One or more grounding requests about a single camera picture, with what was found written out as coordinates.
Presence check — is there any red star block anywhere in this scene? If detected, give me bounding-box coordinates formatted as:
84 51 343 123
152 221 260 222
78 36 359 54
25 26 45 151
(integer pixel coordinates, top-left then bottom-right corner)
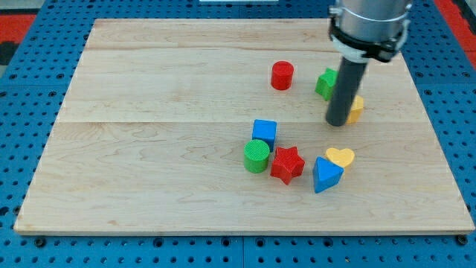
270 147 306 185

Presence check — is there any green cylinder block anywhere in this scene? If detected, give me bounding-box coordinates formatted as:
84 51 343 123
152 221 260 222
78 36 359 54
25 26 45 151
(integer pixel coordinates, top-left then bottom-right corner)
243 139 271 173

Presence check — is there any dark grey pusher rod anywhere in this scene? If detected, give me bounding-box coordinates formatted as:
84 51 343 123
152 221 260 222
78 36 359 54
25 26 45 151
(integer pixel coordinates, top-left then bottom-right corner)
326 57 367 127

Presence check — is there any yellow hexagon block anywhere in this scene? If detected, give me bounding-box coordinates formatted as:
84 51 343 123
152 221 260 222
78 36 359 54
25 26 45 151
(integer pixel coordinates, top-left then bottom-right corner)
346 95 364 124

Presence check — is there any blue cube block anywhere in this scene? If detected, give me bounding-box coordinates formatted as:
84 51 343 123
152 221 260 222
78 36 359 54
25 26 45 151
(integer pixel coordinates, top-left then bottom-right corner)
251 119 277 152

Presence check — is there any red cylinder block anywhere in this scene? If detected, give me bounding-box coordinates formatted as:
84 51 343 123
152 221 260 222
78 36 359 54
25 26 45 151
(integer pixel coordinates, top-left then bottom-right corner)
271 60 294 91

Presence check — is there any yellow heart block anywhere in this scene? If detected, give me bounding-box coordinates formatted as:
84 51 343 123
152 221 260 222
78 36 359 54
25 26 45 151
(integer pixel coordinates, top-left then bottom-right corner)
325 147 356 169

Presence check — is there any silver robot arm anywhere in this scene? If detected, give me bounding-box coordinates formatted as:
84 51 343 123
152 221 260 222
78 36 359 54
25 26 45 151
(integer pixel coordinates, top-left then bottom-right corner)
326 0 412 127

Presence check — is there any blue triangle block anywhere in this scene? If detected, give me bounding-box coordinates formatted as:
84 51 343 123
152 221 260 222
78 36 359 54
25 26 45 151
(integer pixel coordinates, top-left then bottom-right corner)
312 156 344 194

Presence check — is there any light wooden board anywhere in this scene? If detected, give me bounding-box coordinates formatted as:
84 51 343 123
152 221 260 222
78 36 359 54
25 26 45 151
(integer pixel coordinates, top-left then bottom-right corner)
14 19 475 236

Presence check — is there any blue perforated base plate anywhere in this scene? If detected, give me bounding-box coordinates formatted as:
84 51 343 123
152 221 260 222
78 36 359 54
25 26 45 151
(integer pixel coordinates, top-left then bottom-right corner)
1 1 475 267

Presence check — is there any green star block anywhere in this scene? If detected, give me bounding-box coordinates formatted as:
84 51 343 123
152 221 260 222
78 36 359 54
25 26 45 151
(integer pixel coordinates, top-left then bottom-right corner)
315 68 338 101

